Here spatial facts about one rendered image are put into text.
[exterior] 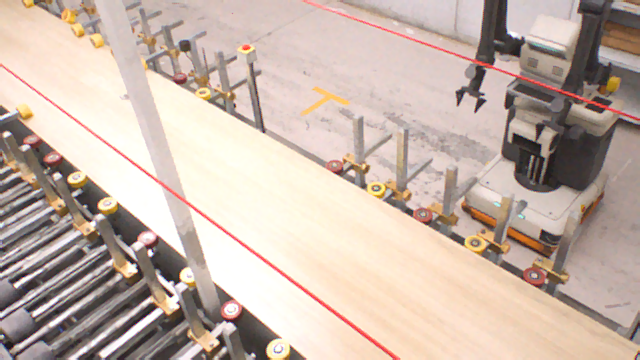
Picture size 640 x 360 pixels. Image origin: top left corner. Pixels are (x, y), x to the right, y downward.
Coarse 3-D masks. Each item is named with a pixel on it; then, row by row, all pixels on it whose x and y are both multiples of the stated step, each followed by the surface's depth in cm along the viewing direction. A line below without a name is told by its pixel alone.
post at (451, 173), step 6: (450, 168) 227; (456, 168) 227; (450, 174) 228; (456, 174) 229; (450, 180) 230; (456, 180) 232; (444, 186) 234; (450, 186) 232; (444, 192) 236; (450, 192) 234; (444, 198) 239; (450, 198) 236; (444, 204) 241; (450, 204) 239; (444, 210) 243; (450, 210) 242; (444, 228) 249; (450, 228) 251
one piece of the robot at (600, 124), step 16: (592, 96) 306; (608, 96) 304; (512, 112) 327; (576, 112) 299; (592, 112) 295; (608, 112) 294; (592, 128) 297; (608, 128) 299; (512, 144) 340; (592, 144) 302; (608, 144) 318; (512, 160) 348; (528, 160) 336; (544, 160) 325; (560, 160) 322; (576, 160) 315; (592, 160) 309; (528, 176) 337; (544, 176) 331; (560, 176) 328; (576, 176) 320; (592, 176) 323
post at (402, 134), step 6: (402, 132) 235; (408, 132) 237; (402, 138) 237; (396, 144) 241; (402, 144) 239; (396, 150) 243; (402, 150) 241; (396, 156) 246; (402, 156) 243; (396, 162) 248; (402, 162) 245; (396, 168) 250; (402, 168) 248; (396, 174) 252; (402, 174) 250; (396, 180) 255; (402, 180) 252; (396, 186) 257; (402, 186) 255; (402, 192) 257; (396, 204) 265; (402, 204) 263
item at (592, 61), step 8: (584, 0) 216; (592, 0) 214; (600, 0) 213; (608, 0) 214; (584, 8) 218; (592, 8) 215; (600, 8) 213; (600, 24) 225; (600, 32) 229; (600, 40) 234; (592, 48) 234; (592, 56) 237; (592, 64) 239; (600, 64) 240; (600, 72) 244; (592, 80) 243
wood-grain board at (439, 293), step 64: (0, 0) 432; (64, 64) 351; (64, 128) 300; (128, 128) 296; (192, 128) 293; (128, 192) 259; (192, 192) 256; (256, 192) 253; (320, 192) 250; (320, 256) 223; (384, 256) 221; (448, 256) 219; (256, 320) 206; (320, 320) 201; (384, 320) 200; (448, 320) 198; (512, 320) 196; (576, 320) 195
